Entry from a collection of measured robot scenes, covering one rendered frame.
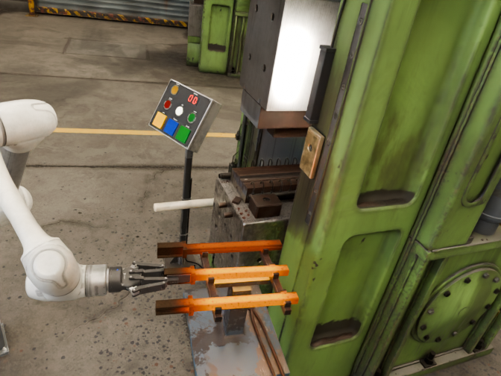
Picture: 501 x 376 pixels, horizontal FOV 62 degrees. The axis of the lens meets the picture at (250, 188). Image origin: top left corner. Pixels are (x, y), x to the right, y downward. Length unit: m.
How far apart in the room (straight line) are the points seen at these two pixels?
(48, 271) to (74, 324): 1.47
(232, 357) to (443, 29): 1.24
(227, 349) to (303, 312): 0.46
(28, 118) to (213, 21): 5.30
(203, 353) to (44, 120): 0.93
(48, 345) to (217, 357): 1.23
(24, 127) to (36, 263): 0.58
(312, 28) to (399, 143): 0.51
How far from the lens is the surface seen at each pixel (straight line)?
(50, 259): 1.09
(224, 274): 1.32
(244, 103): 1.78
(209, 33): 6.67
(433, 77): 1.56
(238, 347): 1.49
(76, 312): 2.60
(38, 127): 1.55
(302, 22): 1.54
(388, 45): 1.32
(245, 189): 1.81
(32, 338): 2.54
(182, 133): 2.16
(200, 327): 1.53
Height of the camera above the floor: 1.92
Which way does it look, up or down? 31 degrees down
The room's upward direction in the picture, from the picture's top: 10 degrees clockwise
